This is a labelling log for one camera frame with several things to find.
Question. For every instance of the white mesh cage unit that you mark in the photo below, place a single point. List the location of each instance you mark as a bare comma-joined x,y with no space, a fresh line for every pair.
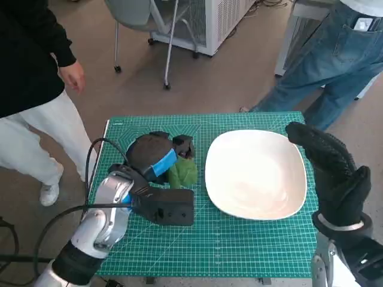
227,18

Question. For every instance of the person in black top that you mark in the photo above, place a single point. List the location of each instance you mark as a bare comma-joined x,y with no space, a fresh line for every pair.
27,45

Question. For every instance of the grey office chair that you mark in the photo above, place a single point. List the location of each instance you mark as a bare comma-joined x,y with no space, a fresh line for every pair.
128,12

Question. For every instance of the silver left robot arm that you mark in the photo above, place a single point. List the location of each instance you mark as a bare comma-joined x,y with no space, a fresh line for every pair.
110,194

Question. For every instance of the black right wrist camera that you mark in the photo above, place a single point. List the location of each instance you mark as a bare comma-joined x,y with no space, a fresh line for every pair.
362,263

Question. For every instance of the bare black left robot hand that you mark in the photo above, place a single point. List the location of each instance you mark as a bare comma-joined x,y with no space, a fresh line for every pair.
146,152

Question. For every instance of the person in blue jeans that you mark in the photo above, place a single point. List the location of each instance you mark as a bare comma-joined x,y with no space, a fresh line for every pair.
329,59

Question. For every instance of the white square plate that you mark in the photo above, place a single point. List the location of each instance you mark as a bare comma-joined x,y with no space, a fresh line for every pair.
254,176

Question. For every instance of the red toy grapes with leaf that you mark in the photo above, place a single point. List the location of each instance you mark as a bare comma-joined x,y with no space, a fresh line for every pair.
185,172

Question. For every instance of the green cutting mat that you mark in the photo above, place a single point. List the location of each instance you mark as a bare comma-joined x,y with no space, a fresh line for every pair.
209,245

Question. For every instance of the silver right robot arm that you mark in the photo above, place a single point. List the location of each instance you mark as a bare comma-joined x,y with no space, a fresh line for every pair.
320,269

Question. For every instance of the phone in jeans pocket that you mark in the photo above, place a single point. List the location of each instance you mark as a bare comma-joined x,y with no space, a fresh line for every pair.
363,24

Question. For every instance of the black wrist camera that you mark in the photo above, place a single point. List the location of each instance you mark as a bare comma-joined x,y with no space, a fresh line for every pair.
362,263
170,206

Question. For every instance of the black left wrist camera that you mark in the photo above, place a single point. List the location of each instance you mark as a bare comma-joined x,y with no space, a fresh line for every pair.
170,206

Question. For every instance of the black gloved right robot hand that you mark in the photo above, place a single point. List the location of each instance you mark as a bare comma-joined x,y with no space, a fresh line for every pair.
335,179

